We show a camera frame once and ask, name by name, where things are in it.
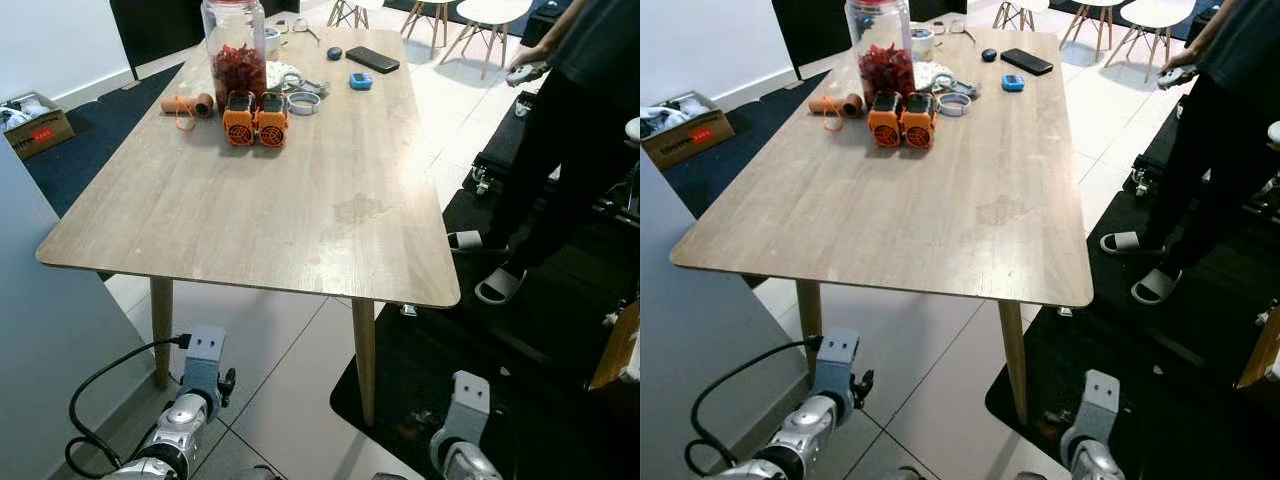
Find white chair wooden legs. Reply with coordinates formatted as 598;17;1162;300
1118;0;1198;83
1060;0;1123;56
993;0;1043;31
400;0;453;43
437;0;534;81
327;0;373;29

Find black cabinet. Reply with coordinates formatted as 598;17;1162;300
110;0;301;68
772;0;966;71

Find dark blue rug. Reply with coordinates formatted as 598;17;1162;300
22;62;188;218
663;68;833;219

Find brown cardboard tube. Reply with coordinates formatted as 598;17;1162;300
162;93;215;118
808;94;863;118

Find light wooden table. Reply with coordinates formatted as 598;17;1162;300
670;18;1095;428
37;15;462;428

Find brown cardboard box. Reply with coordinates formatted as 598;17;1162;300
640;92;736;171
0;92;76;161

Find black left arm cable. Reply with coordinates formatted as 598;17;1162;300
65;335;193;479
685;338;823;477

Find orange boxy device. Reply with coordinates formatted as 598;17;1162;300
901;92;939;151
866;92;906;150
222;92;259;148
256;92;291;149

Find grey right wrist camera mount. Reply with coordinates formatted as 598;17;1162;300
1080;370;1123;443
450;370;493;446

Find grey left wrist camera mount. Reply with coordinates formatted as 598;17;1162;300
815;328;862;426
183;325;229;413

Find black floor mat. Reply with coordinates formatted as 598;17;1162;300
985;190;1280;480
330;185;641;480

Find brown wooden furniture piece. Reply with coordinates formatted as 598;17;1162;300
1237;305;1280;391
588;298;641;391

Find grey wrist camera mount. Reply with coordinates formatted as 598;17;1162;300
1080;370;1123;443
450;370;493;446
815;328;862;426
183;325;229;413

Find person in black clothes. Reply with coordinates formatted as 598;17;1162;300
1110;0;1280;291
505;0;641;291

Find loose silver key bunch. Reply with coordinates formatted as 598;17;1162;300
278;70;329;98
928;72;981;99

